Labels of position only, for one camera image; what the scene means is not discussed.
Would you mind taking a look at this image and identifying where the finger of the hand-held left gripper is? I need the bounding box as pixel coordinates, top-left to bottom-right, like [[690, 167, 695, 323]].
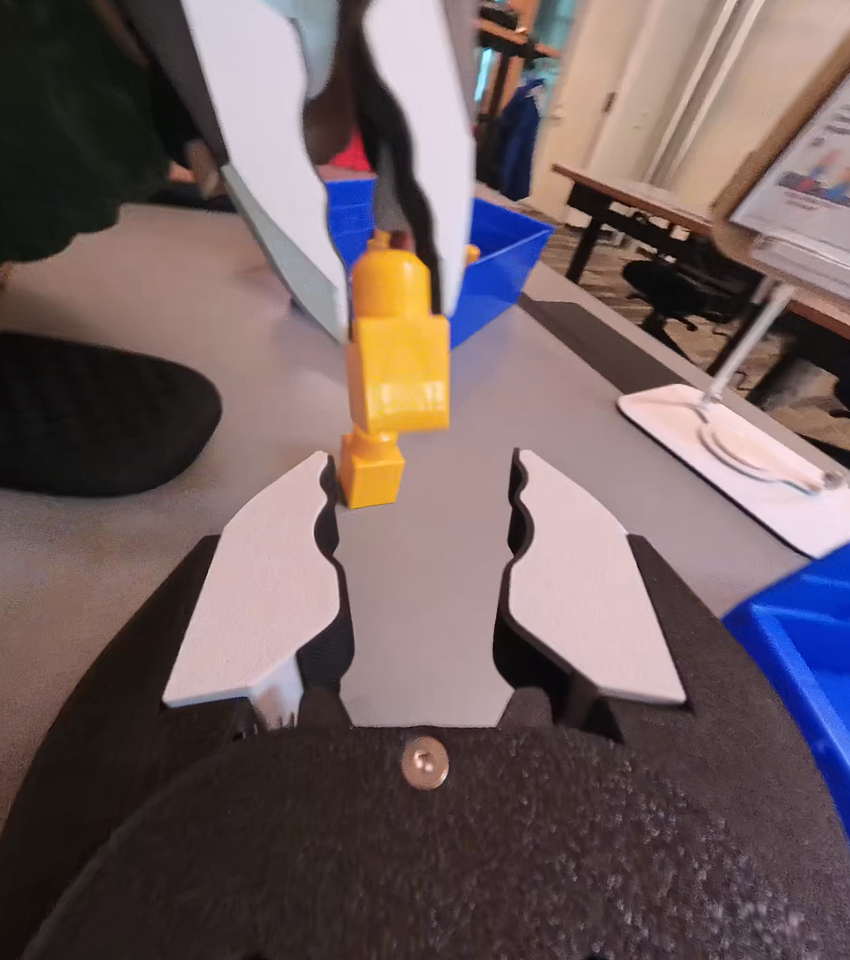
[[361, 0, 480, 318], [181, 0, 351, 345]]

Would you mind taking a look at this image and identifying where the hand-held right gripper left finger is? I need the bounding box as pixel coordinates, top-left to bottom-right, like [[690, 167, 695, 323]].
[[162, 450, 357, 730]]

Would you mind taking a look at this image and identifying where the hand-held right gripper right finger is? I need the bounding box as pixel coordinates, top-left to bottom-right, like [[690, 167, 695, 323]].
[[494, 448, 688, 732]]

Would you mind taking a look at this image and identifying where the yellow mega block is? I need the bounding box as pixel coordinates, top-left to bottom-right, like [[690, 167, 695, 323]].
[[346, 251, 452, 436], [338, 429, 405, 510]]

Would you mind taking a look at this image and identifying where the blue plastic bin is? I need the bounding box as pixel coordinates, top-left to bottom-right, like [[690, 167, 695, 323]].
[[723, 538, 850, 960], [322, 176, 557, 350]]

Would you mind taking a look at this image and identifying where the person's left forearm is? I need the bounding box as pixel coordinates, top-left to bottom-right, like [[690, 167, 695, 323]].
[[0, 0, 197, 294]]

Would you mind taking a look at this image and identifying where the person's left hand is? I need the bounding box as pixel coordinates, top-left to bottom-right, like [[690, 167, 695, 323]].
[[303, 75, 375, 170]]

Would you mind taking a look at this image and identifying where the wooden standing desk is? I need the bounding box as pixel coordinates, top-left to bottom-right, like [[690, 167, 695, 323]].
[[473, 0, 561, 121]]

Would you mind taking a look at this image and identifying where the blue jacket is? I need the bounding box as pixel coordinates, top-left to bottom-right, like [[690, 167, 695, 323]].
[[498, 78, 546, 202]]

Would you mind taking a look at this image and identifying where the white document stand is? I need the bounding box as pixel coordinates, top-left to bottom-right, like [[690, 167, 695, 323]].
[[617, 0, 850, 560]]

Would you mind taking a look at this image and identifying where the wooden table with black legs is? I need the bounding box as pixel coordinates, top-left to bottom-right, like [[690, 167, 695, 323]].
[[552, 163, 718, 285]]

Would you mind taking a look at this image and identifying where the black office chair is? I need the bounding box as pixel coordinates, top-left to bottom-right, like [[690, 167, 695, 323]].
[[622, 255, 744, 354]]

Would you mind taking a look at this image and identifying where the printed instruction sheet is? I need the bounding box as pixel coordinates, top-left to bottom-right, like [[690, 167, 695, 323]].
[[732, 15, 850, 301]]

